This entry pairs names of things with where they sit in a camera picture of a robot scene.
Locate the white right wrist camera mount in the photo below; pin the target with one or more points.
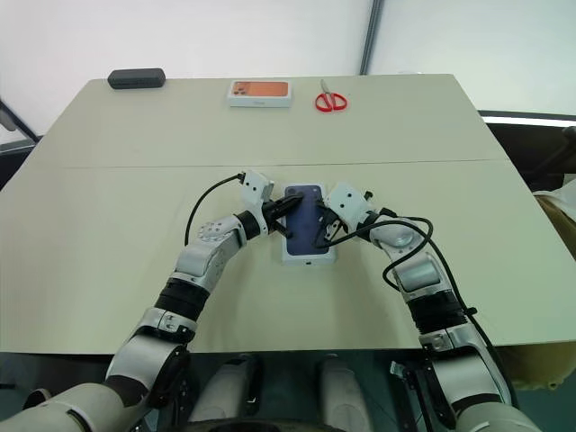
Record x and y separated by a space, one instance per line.
348 204

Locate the dark blue smartphone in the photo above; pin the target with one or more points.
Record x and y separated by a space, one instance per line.
306 225

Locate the grey vertical post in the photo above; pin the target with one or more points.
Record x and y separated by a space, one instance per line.
371 36

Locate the black oblong case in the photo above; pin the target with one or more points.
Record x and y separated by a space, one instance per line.
136 78

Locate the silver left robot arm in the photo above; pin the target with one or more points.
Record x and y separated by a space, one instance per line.
202 256

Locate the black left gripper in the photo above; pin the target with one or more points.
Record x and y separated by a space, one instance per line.
271 215

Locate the phone box with orange print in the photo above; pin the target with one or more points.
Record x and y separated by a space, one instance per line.
259 93

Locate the dark metal frame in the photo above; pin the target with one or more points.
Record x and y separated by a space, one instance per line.
15 123

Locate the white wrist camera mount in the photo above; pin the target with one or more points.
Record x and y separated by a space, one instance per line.
255 189
348 204

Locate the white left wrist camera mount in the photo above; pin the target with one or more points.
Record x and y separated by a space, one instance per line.
255 189

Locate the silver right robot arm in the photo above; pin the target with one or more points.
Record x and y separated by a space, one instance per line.
418 274

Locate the dark side table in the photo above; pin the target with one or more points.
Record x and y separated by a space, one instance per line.
526 139

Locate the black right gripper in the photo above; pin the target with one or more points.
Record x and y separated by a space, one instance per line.
336 226

